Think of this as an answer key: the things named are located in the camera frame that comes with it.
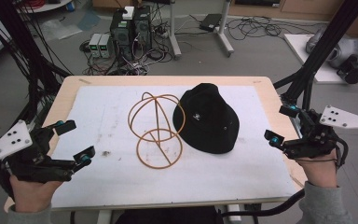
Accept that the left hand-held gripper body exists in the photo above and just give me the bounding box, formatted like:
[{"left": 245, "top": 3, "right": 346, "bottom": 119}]
[{"left": 0, "top": 119, "right": 78, "bottom": 185}]

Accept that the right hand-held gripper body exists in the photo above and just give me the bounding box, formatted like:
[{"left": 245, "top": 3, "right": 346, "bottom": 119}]
[{"left": 281, "top": 105, "right": 358, "bottom": 171}]

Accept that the black bucket hat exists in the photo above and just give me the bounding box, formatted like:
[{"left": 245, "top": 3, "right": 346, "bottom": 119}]
[{"left": 172, "top": 82, "right": 241, "bottom": 155}]

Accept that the tan wire hat stand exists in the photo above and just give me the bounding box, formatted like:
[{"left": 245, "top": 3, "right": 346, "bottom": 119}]
[{"left": 127, "top": 91, "right": 186, "bottom": 170}]

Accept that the person's left hand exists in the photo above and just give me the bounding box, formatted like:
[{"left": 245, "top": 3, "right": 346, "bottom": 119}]
[{"left": 8, "top": 174, "right": 63, "bottom": 214}]

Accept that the person's right hand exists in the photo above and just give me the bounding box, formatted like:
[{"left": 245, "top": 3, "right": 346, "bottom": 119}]
[{"left": 295, "top": 148, "right": 339, "bottom": 189}]

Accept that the white table mat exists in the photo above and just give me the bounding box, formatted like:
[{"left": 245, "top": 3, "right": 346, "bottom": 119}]
[{"left": 50, "top": 85, "right": 298, "bottom": 209}]

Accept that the white floor board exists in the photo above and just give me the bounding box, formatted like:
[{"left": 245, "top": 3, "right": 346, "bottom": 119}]
[{"left": 283, "top": 33, "right": 358, "bottom": 84}]

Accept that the black device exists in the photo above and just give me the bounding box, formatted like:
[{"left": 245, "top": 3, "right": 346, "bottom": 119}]
[{"left": 336, "top": 55, "right": 358, "bottom": 85}]

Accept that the grey rounded shell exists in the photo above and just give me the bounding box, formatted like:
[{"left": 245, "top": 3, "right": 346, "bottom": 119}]
[{"left": 306, "top": 29, "right": 358, "bottom": 69}]

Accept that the grey power supply unit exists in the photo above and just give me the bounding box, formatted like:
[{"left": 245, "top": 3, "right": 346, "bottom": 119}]
[
  {"left": 88, "top": 33, "right": 103, "bottom": 59},
  {"left": 98, "top": 33, "right": 114, "bottom": 59}
]

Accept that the clear plastic sheet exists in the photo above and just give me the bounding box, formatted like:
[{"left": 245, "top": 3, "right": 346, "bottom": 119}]
[{"left": 40, "top": 18, "right": 83, "bottom": 41}]

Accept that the white desk leg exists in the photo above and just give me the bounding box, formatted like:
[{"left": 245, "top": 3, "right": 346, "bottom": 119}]
[
  {"left": 167, "top": 0, "right": 183, "bottom": 60},
  {"left": 216, "top": 0, "right": 235, "bottom": 58}
]

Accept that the black computer tower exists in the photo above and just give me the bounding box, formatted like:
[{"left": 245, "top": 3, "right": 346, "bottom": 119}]
[
  {"left": 110, "top": 8, "right": 135, "bottom": 62},
  {"left": 132, "top": 5, "right": 153, "bottom": 52}
]

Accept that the wooden table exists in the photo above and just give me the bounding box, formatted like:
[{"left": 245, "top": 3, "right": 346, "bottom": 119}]
[{"left": 3, "top": 75, "right": 309, "bottom": 214}]

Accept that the flat black box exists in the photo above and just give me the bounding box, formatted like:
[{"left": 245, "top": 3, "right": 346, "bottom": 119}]
[{"left": 199, "top": 13, "right": 223, "bottom": 32}]

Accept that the white box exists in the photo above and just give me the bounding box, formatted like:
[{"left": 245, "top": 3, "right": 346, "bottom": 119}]
[{"left": 122, "top": 6, "right": 135, "bottom": 21}]

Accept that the black metal frame stand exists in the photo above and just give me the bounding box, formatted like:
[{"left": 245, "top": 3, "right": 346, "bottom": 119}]
[
  {"left": 273, "top": 0, "right": 358, "bottom": 110},
  {"left": 0, "top": 0, "right": 73, "bottom": 125}
]

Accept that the thick black cable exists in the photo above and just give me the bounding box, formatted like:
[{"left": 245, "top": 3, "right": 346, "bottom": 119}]
[{"left": 220, "top": 188, "right": 307, "bottom": 218}]

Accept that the tangle of black floor cables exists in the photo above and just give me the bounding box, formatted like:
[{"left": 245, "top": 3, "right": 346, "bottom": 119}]
[{"left": 226, "top": 15, "right": 296, "bottom": 42}]

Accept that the tangle of computer cables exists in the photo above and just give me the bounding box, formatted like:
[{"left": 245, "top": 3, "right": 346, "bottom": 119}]
[{"left": 79, "top": 18, "right": 176, "bottom": 77}]

